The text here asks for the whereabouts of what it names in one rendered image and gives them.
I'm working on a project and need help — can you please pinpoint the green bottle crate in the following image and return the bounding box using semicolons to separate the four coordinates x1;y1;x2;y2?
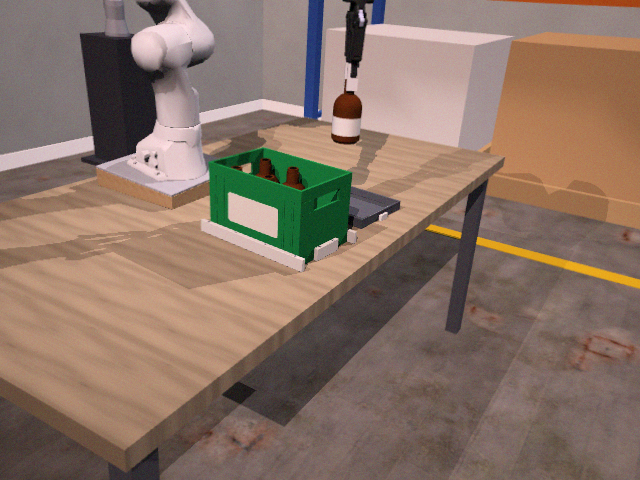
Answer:
210;147;352;264

